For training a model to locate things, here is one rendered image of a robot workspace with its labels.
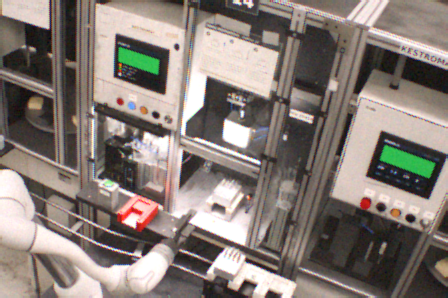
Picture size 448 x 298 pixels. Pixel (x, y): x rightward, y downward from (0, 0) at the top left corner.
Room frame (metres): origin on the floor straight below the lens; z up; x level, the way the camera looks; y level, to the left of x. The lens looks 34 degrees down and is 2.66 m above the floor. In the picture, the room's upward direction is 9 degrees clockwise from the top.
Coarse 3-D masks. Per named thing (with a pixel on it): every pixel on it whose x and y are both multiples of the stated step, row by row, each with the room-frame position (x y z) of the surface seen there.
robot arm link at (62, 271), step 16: (0, 176) 1.37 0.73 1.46; (16, 176) 1.40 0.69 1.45; (0, 192) 1.29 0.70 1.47; (16, 192) 1.32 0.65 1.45; (32, 208) 1.36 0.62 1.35; (48, 256) 1.35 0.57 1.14; (48, 272) 1.36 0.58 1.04; (64, 272) 1.37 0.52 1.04; (80, 272) 1.44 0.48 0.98; (64, 288) 1.37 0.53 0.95; (80, 288) 1.38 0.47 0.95; (96, 288) 1.44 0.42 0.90
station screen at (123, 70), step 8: (128, 48) 2.00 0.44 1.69; (136, 48) 1.99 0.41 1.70; (152, 56) 1.97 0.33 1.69; (160, 56) 1.95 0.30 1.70; (120, 64) 2.02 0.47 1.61; (160, 64) 1.95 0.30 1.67; (120, 72) 2.01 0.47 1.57; (128, 72) 2.00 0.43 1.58; (136, 72) 1.99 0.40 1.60; (144, 72) 1.98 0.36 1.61; (136, 80) 1.99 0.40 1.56; (144, 80) 1.97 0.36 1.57; (152, 80) 1.96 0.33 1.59
